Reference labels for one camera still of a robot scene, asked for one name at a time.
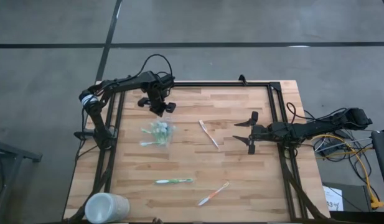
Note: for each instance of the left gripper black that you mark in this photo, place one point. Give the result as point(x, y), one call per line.
point(157, 98)

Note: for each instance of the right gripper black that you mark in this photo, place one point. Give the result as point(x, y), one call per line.
point(263, 132)

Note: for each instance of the clear acrylic organizer box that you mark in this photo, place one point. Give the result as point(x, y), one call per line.
point(172, 137)

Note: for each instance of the orange toothbrush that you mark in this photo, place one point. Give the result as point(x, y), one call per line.
point(208, 133)
point(213, 194)

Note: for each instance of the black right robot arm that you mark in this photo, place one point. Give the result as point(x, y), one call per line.
point(319, 126)

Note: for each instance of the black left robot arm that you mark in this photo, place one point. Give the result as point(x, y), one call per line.
point(98, 121)

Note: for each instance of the white cylindrical canister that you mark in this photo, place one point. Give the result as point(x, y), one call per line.
point(106, 208)

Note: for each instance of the white printed paper sheet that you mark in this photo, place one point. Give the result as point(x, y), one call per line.
point(333, 199)

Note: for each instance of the black box on floor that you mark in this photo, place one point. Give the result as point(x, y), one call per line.
point(353, 196)

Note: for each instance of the dark grey metal stand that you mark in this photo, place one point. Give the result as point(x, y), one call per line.
point(17, 152)

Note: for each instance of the black aluminium table frame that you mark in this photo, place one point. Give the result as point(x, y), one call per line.
point(226, 84)

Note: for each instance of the black clamp on frame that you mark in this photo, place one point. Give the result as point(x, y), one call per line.
point(242, 80)

